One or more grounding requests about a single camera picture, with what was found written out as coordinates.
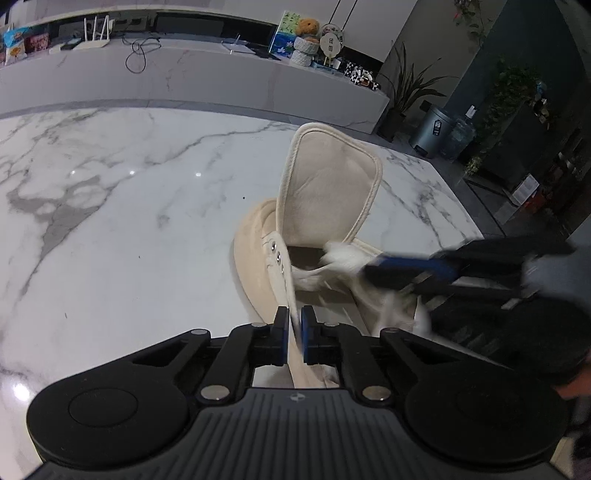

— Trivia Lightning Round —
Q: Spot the white shoelace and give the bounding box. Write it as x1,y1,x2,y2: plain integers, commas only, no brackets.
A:
291,241,432,337

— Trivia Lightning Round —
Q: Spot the beige canvas shoe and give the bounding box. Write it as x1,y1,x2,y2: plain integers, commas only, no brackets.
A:
233,123,383,388

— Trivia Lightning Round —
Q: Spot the grey pedal trash bin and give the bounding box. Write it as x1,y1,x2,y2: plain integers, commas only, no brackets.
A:
410,105,456,158

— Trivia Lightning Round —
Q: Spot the clear water jug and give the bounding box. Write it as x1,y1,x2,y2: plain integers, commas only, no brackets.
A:
440,117,476,160

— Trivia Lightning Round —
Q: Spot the green potted plant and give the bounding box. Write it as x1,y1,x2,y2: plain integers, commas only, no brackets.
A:
377,44,448,142

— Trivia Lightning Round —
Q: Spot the round paper fan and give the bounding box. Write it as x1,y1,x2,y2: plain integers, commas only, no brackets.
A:
320,24,344,66

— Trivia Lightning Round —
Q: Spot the brown teddy bear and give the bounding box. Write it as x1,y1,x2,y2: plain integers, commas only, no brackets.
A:
295,18,320,37

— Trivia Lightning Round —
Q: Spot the low white tv cabinet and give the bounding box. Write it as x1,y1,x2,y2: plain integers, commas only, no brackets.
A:
1,39,389,133

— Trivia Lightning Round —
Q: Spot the white wifi router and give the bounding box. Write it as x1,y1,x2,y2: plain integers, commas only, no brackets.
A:
49,14,112,54

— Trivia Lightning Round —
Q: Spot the snack bag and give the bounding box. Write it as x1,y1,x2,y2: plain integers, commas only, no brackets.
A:
3,27,29,65

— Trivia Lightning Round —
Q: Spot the black cable on cabinet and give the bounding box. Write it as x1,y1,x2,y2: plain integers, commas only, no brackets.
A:
121,34,164,75

